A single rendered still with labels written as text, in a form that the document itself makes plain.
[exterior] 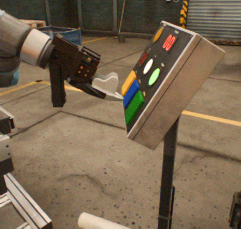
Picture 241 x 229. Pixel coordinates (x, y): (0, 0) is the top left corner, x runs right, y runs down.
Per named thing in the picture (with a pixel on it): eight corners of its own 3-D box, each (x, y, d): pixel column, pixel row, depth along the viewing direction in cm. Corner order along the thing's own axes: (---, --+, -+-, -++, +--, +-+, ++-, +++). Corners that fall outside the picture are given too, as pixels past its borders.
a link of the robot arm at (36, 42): (15, 62, 51) (28, 54, 59) (36, 72, 52) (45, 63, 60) (28, 30, 49) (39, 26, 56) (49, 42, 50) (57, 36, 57)
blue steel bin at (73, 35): (25, 58, 566) (19, 26, 537) (54, 53, 620) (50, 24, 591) (54, 67, 493) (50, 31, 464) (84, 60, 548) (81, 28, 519)
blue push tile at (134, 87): (123, 108, 68) (137, 86, 66) (122, 98, 75) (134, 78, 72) (129, 110, 68) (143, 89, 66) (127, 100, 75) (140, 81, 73)
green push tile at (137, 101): (126, 125, 59) (141, 100, 56) (124, 112, 66) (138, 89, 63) (132, 128, 59) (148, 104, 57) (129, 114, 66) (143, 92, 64)
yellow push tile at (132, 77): (122, 95, 77) (134, 76, 75) (120, 88, 84) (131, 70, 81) (126, 98, 78) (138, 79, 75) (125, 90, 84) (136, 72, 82)
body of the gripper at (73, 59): (102, 63, 52) (51, 35, 49) (85, 95, 55) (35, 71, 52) (103, 56, 59) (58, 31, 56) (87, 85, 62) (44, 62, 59)
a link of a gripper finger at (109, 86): (133, 88, 56) (98, 69, 53) (121, 108, 58) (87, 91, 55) (132, 84, 59) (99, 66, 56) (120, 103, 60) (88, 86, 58)
